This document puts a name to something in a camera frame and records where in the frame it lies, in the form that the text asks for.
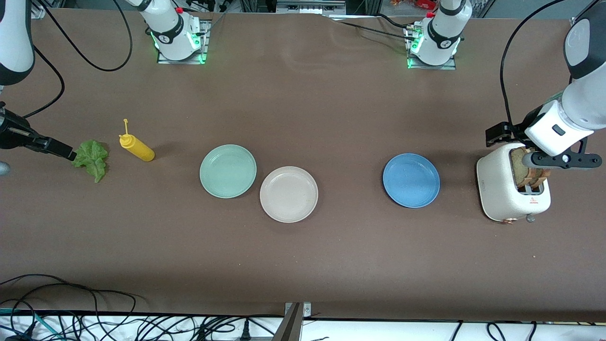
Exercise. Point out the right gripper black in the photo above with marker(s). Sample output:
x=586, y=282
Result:
x=8, y=134

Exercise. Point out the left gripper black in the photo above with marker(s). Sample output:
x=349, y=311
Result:
x=531, y=119

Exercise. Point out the brown bread slice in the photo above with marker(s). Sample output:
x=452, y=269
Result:
x=521, y=170
x=543, y=176

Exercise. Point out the green lettuce leaf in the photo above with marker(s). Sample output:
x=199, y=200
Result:
x=92, y=158

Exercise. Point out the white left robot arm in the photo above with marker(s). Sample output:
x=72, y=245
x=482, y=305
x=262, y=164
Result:
x=584, y=102

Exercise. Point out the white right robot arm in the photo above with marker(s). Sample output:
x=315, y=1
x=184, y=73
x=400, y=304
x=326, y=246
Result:
x=170, y=28

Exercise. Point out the blue round plate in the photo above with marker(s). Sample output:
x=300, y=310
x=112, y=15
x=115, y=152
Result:
x=411, y=181

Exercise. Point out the green round plate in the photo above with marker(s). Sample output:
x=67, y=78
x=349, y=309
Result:
x=227, y=171

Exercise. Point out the beige round plate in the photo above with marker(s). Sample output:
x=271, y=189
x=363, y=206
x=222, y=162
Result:
x=289, y=194

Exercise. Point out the white two-slot toaster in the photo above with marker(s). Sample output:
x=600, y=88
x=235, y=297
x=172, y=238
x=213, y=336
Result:
x=497, y=189

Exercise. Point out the yellow squeeze bottle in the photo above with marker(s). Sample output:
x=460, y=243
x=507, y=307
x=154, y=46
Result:
x=138, y=149

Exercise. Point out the red orange packet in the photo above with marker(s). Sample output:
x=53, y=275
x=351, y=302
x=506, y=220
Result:
x=423, y=4

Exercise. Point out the white lower bench ledge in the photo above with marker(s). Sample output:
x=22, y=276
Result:
x=378, y=331

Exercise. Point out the black power plug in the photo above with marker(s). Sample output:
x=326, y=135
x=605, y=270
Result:
x=245, y=334

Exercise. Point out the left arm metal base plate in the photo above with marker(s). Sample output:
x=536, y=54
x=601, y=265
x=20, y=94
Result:
x=442, y=67

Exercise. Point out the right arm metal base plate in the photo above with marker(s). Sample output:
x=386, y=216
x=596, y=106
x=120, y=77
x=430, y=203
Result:
x=182, y=62

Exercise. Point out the aluminium frame with sockets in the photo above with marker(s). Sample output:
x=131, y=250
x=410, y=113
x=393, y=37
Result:
x=310, y=5

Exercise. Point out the silver angle bracket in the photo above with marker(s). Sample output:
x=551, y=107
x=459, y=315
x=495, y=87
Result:
x=307, y=310

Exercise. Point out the dark metal mount post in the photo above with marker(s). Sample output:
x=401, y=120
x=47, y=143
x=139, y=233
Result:
x=286, y=329

